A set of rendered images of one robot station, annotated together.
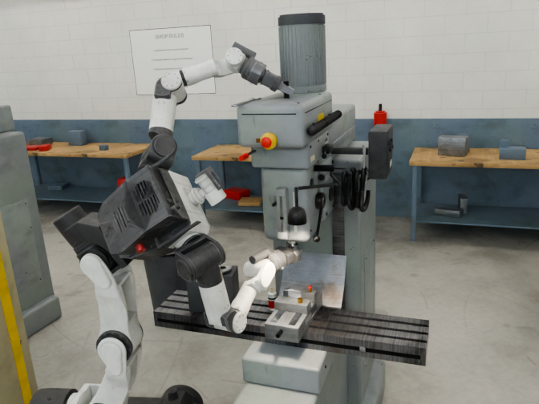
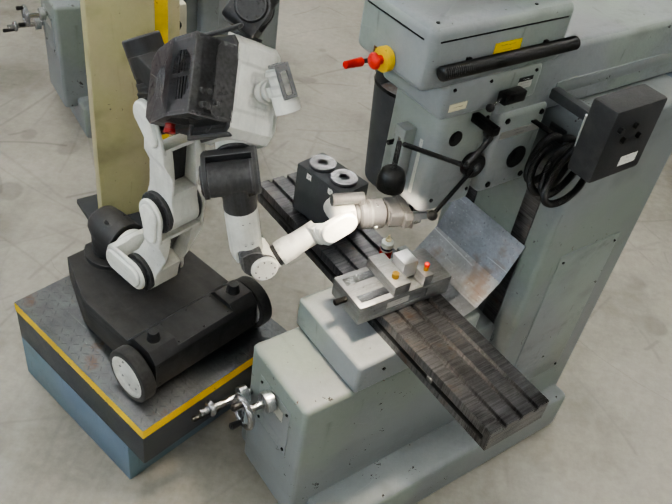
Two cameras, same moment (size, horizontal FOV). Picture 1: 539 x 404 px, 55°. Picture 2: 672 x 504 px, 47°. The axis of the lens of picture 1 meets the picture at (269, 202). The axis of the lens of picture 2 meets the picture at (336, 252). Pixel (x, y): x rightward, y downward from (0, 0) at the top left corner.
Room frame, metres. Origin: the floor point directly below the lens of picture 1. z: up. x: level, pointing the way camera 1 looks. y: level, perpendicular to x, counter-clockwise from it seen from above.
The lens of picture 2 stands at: (0.39, -0.78, 2.58)
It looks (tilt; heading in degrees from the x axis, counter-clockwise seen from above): 41 degrees down; 29
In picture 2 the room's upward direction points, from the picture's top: 10 degrees clockwise
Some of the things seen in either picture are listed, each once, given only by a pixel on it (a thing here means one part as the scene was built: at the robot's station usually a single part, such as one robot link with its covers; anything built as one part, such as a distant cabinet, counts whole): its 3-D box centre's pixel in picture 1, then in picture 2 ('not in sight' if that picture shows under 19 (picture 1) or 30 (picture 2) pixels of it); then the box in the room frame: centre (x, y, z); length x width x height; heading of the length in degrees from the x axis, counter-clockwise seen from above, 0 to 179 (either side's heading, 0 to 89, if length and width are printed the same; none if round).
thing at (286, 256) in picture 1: (280, 259); (386, 212); (2.01, -0.03, 1.23); 0.13 x 0.12 x 0.10; 52
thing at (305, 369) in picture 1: (296, 344); (388, 318); (2.08, -0.09, 0.78); 0.50 x 0.35 x 0.12; 160
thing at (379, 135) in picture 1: (382, 151); (618, 134); (2.25, -0.51, 1.62); 0.20 x 0.09 x 0.21; 160
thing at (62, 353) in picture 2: not in sight; (154, 352); (1.83, 0.74, 0.20); 0.78 x 0.68 x 0.40; 82
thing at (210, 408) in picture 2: not in sight; (222, 403); (1.64, 0.23, 0.50); 0.22 x 0.06 x 0.06; 160
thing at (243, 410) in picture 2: not in sight; (253, 407); (1.62, 0.08, 0.62); 0.16 x 0.12 x 0.12; 160
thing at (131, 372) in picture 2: not in sight; (132, 373); (1.53, 0.53, 0.50); 0.20 x 0.05 x 0.20; 82
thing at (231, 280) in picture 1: (213, 287); (329, 193); (2.22, 0.28, 1.02); 0.22 x 0.12 x 0.20; 80
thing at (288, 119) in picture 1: (288, 117); (466, 23); (2.10, -0.09, 1.81); 0.47 x 0.26 x 0.16; 160
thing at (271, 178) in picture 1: (290, 199); (433, 141); (2.09, -0.09, 1.47); 0.21 x 0.19 x 0.32; 70
